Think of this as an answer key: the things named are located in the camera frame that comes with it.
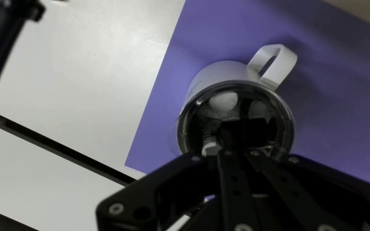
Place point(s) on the purple mat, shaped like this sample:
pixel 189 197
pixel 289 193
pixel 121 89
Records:
pixel 328 91

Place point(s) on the white cup with slider lid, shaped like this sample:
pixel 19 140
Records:
pixel 243 95

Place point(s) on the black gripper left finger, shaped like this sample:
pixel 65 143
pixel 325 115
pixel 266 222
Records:
pixel 238 208

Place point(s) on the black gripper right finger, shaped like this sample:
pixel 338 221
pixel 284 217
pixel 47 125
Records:
pixel 306 211

